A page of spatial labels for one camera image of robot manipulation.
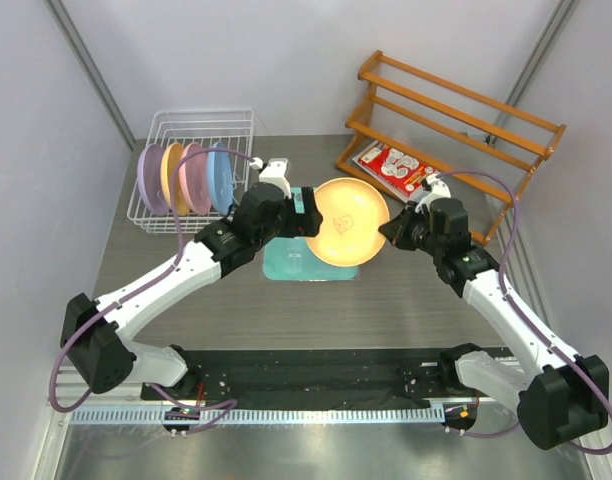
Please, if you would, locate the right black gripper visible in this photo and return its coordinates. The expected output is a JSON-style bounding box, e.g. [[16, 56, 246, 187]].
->
[[381, 201, 445, 257]]

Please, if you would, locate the yellow plate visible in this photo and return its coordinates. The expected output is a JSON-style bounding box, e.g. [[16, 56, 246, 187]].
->
[[306, 177, 390, 267]]

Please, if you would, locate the blue plate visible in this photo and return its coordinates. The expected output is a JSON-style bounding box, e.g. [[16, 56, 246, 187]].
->
[[206, 141, 234, 216]]

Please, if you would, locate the pink plate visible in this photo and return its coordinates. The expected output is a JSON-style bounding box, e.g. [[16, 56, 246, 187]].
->
[[179, 143, 212, 215]]

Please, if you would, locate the orange plate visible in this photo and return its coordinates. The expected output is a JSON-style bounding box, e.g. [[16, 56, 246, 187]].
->
[[160, 142, 190, 216]]

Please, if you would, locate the purple plate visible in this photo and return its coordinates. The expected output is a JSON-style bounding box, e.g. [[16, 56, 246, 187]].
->
[[137, 144, 169, 216]]

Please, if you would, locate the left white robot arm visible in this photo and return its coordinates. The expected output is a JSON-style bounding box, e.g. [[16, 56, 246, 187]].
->
[[61, 182, 323, 399]]

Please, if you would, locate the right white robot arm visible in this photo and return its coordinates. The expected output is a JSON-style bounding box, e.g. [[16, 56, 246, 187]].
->
[[379, 198, 612, 455]]

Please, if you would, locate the orange wooden shelf rack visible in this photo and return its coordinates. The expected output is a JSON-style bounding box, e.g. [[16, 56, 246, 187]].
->
[[335, 50, 566, 245]]

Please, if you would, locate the red white book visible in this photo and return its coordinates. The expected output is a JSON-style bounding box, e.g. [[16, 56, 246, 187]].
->
[[352, 141, 436, 202]]

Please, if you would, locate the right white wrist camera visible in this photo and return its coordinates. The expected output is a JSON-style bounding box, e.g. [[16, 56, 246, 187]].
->
[[420, 175, 451, 206]]

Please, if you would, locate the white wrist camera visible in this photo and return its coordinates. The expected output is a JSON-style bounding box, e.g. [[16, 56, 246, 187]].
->
[[250, 157, 292, 199], [420, 175, 451, 206]]

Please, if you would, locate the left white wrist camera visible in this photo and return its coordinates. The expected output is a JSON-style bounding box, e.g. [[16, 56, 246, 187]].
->
[[250, 157, 292, 199]]

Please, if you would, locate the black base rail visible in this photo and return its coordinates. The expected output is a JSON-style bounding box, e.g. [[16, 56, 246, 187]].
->
[[140, 347, 525, 406]]

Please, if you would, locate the perforated cable duct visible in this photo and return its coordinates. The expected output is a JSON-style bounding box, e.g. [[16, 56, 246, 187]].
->
[[70, 404, 445, 426]]

